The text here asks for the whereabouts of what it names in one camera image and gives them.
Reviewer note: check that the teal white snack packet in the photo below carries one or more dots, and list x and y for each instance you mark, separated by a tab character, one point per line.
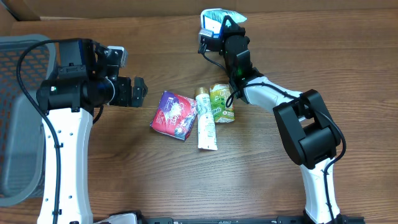
211	19

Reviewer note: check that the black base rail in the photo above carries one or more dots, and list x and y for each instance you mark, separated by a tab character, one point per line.
279	220

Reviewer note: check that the green juice carton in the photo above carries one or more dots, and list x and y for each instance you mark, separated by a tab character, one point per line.
219	93

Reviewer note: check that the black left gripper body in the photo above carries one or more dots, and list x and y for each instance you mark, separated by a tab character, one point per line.
122	95

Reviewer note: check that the white barcode scanner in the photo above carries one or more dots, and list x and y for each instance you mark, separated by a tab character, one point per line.
212	23

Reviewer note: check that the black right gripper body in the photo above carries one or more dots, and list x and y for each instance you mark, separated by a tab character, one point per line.
226	33

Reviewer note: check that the grey plastic shopping basket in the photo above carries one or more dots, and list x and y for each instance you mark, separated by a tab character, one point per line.
22	131

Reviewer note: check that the purple red snack packet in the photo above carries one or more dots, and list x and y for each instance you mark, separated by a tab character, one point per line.
175	115

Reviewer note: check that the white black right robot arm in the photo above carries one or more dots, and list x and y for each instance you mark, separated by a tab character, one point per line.
309	135

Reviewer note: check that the white tube gold cap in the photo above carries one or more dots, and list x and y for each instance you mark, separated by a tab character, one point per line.
206	125

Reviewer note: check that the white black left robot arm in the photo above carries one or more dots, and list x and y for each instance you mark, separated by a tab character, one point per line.
86	78

